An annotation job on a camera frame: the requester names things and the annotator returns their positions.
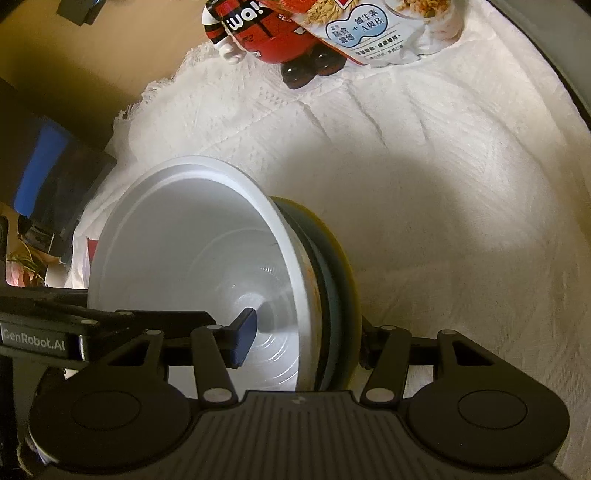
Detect white fringed cloth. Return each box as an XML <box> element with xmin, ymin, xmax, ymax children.
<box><xmin>60</xmin><ymin>0</ymin><xmax>591</xmax><ymax>398</ymax></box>

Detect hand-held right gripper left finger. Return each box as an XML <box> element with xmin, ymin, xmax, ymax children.
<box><xmin>99</xmin><ymin>307</ymin><xmax>257</xmax><ymax>408</ymax></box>

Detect red black bear figurine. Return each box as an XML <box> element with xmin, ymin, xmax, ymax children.
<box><xmin>202</xmin><ymin>0</ymin><xmax>346</xmax><ymax>89</ymax></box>

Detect red cereal bag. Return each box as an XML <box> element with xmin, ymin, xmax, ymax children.
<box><xmin>272</xmin><ymin>0</ymin><xmax>463</xmax><ymax>68</ymax></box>

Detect red and white packet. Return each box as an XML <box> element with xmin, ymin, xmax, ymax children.
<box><xmin>84</xmin><ymin>236</ymin><xmax>100</xmax><ymax>289</ymax></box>

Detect pink dried flowers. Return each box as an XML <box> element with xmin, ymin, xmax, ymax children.
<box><xmin>6</xmin><ymin>251</ymin><xmax>63</xmax><ymax>289</ymax></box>

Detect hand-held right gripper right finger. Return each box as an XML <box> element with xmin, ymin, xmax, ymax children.
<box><xmin>362</xmin><ymin>325</ymin><xmax>491</xmax><ymax>406</ymax></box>

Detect dark box with blue panel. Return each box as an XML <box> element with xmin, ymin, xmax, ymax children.
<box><xmin>0</xmin><ymin>78</ymin><xmax>118</xmax><ymax>266</ymax></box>

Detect black device with blue light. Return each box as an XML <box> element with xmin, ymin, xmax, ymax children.
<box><xmin>56</xmin><ymin>0</ymin><xmax>110</xmax><ymax>27</ymax></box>

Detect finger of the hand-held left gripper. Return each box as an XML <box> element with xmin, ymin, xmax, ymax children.
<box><xmin>86</xmin><ymin>309</ymin><xmax>219</xmax><ymax>348</ymax></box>

